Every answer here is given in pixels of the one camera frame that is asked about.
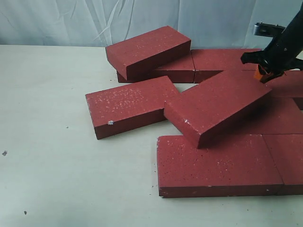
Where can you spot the white backdrop curtain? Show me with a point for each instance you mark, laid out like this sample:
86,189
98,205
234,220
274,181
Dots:
99,23

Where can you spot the white-speckled red brick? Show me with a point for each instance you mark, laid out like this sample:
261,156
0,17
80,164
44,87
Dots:
129,107

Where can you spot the middle row red brick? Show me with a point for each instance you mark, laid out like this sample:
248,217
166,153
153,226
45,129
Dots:
279,116

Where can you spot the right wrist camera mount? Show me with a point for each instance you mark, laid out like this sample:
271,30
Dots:
267,30

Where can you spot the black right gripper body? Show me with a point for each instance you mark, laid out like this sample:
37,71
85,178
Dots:
281,53

